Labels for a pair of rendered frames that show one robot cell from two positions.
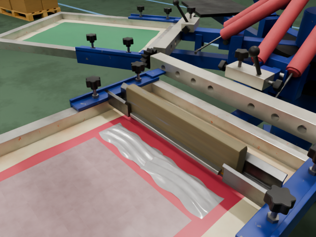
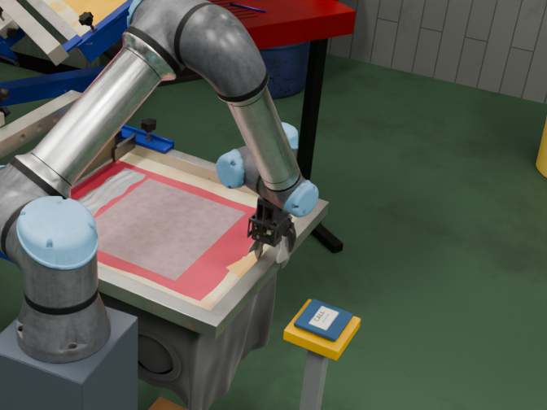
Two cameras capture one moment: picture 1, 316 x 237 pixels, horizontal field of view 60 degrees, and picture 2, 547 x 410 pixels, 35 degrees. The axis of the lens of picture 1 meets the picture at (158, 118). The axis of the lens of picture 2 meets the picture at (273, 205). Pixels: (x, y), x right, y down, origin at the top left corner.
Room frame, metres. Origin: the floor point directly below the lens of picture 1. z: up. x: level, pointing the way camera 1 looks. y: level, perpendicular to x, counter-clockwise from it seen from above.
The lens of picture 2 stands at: (0.81, 1.88, 2.17)
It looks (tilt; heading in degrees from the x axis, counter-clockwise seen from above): 33 degrees down; 246
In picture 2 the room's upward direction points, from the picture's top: 6 degrees clockwise
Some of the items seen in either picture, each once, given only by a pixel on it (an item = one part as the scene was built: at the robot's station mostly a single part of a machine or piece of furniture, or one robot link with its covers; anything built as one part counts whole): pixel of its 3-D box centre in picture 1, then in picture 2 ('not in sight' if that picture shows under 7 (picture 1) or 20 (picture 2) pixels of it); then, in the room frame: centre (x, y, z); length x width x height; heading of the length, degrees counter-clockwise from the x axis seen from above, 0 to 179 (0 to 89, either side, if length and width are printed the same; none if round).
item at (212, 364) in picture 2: not in sight; (234, 324); (0.19, 0.33, 0.74); 0.45 x 0.03 x 0.43; 42
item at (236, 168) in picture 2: not in sight; (250, 168); (0.23, 0.46, 1.28); 0.11 x 0.11 x 0.08; 23
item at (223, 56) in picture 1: (173, 56); not in sight; (1.28, -0.08, 0.90); 1.24 x 0.06 x 0.06; 72
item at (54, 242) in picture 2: not in sight; (56, 248); (0.67, 0.77, 1.37); 0.13 x 0.12 x 0.14; 113
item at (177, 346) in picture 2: not in sight; (115, 320); (0.48, 0.28, 0.77); 0.46 x 0.09 x 0.36; 132
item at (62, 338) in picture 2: not in sight; (62, 308); (0.67, 0.78, 1.25); 0.15 x 0.15 x 0.10
